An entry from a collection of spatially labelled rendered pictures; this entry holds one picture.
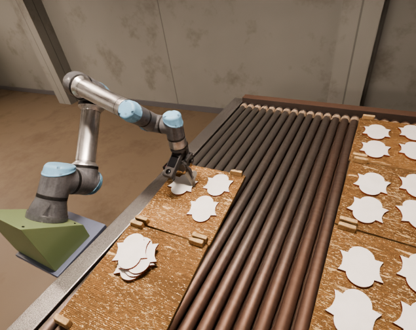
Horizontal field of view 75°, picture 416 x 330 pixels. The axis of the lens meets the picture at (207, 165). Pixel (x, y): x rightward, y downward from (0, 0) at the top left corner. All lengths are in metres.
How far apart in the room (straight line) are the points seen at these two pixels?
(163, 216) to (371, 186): 0.86
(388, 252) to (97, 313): 0.95
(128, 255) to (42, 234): 0.33
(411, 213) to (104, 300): 1.11
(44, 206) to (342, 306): 1.07
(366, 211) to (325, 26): 2.31
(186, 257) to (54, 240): 0.51
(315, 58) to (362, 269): 2.57
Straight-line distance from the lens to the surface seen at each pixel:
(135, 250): 1.04
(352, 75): 3.01
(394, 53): 3.26
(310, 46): 3.25
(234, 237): 1.06
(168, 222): 1.13
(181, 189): 1.24
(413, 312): 1.00
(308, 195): 1.23
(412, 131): 1.72
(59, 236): 1.22
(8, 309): 2.55
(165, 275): 1.00
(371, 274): 1.02
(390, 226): 1.18
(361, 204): 1.21
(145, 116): 1.06
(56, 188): 1.22
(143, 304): 0.97
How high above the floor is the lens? 1.77
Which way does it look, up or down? 37 degrees down
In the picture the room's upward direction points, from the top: 9 degrees counter-clockwise
